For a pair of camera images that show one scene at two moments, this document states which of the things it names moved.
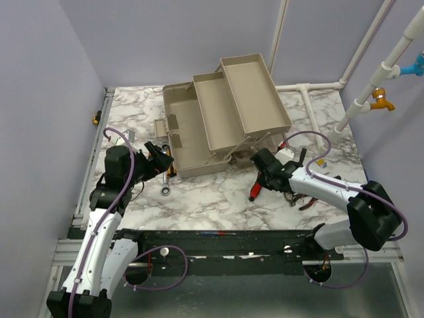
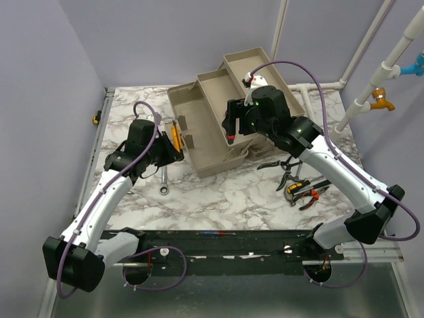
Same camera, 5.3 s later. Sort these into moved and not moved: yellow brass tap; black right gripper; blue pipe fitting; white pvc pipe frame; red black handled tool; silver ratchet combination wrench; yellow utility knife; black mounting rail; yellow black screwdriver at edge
Moved: yellow utility knife; red black handled tool; black right gripper
Not moved: blue pipe fitting; silver ratchet combination wrench; yellow black screwdriver at edge; yellow brass tap; white pvc pipe frame; black mounting rail
